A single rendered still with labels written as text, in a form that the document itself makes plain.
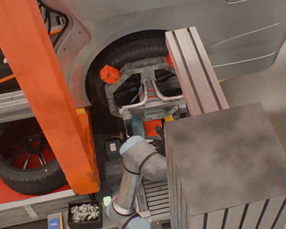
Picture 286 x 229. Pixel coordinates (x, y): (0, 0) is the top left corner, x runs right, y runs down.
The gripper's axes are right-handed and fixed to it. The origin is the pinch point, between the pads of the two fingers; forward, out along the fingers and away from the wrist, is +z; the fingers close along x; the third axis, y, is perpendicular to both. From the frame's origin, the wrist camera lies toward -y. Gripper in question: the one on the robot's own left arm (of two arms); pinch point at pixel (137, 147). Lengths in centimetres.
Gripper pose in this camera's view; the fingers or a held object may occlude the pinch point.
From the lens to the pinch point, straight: 199.1
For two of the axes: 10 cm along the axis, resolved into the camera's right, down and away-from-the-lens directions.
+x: -1.5, -3.4, 9.3
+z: -9.8, 1.6, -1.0
